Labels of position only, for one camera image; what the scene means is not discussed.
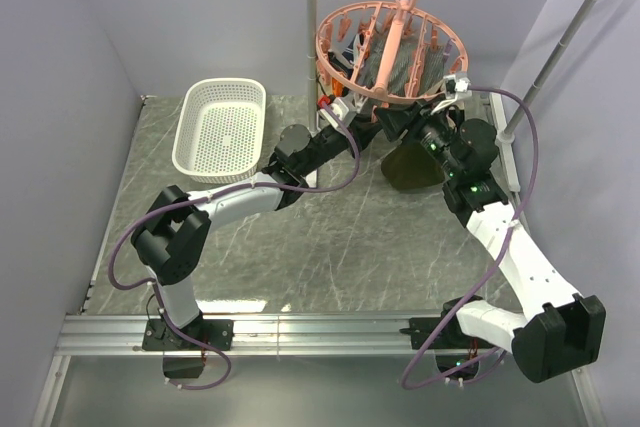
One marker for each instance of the aluminium rail frame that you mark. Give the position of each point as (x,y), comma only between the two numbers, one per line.
(319,296)

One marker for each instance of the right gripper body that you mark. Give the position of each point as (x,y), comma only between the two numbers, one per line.
(435,139)

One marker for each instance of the grey striped hanging underwear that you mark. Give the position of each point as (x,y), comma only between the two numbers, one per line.
(433,65)

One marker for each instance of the navy hanging underwear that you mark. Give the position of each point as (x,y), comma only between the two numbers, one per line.
(343,59)

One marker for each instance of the pink round clip hanger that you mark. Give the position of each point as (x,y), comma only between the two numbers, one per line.
(398,19)

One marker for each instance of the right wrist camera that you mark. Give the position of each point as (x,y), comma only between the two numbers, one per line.
(456,88)

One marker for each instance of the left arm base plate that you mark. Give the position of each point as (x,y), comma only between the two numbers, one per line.
(159,336)

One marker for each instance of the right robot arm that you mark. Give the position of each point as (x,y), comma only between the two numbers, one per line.
(522,305)

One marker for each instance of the white plastic basket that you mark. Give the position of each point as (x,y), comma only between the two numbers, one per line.
(220,130)

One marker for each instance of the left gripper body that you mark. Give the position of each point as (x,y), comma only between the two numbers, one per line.
(330,147)

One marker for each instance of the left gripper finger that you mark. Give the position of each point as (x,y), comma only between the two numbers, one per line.
(364,133)
(362,115)

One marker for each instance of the olive green underwear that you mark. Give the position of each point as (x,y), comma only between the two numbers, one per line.
(410,167)

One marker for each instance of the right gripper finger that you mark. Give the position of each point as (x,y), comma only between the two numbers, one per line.
(414,109)
(396,126)

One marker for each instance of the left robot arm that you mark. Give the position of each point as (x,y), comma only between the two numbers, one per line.
(170,245)

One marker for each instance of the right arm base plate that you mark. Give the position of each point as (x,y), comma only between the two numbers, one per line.
(451,337)

